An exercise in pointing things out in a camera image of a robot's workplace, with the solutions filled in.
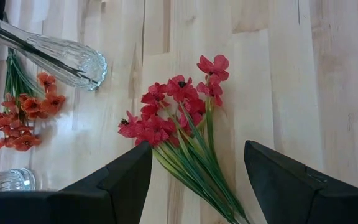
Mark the clear faceted glass vase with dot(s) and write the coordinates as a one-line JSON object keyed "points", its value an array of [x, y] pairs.
{"points": [[73, 62]]}

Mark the clear glass bottle vase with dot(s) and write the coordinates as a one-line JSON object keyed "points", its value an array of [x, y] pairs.
{"points": [[8, 180]]}

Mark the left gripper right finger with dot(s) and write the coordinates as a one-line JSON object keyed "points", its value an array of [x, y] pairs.
{"points": [[306, 199]]}

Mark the pink artificial flower bunch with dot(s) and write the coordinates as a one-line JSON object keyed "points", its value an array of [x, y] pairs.
{"points": [[157, 127]]}

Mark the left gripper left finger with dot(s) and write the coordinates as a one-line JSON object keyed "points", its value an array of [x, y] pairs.
{"points": [[73, 205]]}

